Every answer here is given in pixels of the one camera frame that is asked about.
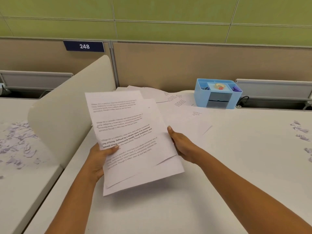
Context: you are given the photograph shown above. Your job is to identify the gathered printed sheet bundle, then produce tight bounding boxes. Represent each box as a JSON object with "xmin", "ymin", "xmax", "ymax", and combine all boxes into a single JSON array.
[{"xmin": 85, "ymin": 90, "xmax": 185, "ymax": 197}]

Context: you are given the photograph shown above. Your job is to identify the blue desk organizer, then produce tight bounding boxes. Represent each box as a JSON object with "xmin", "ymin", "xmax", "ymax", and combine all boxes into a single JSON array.
[{"xmin": 194, "ymin": 78, "xmax": 243, "ymax": 110}]

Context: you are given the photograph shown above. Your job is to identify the person's right hand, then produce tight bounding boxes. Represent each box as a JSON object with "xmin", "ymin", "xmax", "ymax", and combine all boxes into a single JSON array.
[{"xmin": 167, "ymin": 126, "xmax": 208, "ymax": 165}]

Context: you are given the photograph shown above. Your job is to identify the person's left forearm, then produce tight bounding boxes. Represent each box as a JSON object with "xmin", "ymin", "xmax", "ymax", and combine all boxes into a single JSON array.
[{"xmin": 45, "ymin": 173, "xmax": 98, "ymax": 234}]

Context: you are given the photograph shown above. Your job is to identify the person's right forearm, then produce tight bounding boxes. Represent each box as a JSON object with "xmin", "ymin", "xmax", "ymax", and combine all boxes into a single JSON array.
[{"xmin": 197, "ymin": 151, "xmax": 312, "ymax": 234}]

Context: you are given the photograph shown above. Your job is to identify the beige partition panel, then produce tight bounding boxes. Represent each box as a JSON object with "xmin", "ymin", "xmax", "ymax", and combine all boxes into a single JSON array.
[
  {"xmin": 112, "ymin": 42, "xmax": 312, "ymax": 93},
  {"xmin": 0, "ymin": 37, "xmax": 112, "ymax": 73}
]

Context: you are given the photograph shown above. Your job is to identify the person's left hand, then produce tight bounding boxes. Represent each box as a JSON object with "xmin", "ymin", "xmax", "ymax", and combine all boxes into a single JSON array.
[{"xmin": 85, "ymin": 143, "xmax": 120, "ymax": 184}]

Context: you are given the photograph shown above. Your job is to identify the white side divider panel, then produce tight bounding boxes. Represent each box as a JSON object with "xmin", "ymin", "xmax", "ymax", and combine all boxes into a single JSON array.
[{"xmin": 27, "ymin": 55, "xmax": 117, "ymax": 168}]

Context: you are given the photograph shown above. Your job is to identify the blue number sign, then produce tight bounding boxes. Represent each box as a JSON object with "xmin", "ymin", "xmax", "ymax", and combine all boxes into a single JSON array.
[{"xmin": 63, "ymin": 40, "xmax": 105, "ymax": 53}]

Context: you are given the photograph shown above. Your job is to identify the pile of printed papers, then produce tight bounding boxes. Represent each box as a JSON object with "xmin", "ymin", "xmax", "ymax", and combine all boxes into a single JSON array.
[{"xmin": 116, "ymin": 85, "xmax": 213, "ymax": 137}]

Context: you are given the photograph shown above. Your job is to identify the heap of paper scraps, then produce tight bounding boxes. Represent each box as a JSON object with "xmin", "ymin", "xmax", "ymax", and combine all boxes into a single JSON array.
[
  {"xmin": 0, "ymin": 120, "xmax": 41, "ymax": 179},
  {"xmin": 290, "ymin": 120, "xmax": 312, "ymax": 163}
]

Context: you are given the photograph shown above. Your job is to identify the grey partition post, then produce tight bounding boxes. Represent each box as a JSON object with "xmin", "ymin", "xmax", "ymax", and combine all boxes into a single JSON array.
[{"xmin": 109, "ymin": 41, "xmax": 120, "ymax": 88}]

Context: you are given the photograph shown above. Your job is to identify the left desk cable tray lid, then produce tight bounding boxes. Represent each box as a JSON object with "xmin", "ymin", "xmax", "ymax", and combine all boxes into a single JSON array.
[{"xmin": 0, "ymin": 70, "xmax": 73, "ymax": 99}]

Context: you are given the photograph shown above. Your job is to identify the white desk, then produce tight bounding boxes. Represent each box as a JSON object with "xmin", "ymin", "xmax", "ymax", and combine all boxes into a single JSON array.
[
  {"xmin": 0, "ymin": 97, "xmax": 64, "ymax": 234},
  {"xmin": 24, "ymin": 86, "xmax": 312, "ymax": 234}
]

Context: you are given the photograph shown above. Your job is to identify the grey cable tray lid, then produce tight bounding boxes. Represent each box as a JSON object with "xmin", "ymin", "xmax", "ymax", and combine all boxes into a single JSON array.
[{"xmin": 235, "ymin": 79, "xmax": 312, "ymax": 111}]

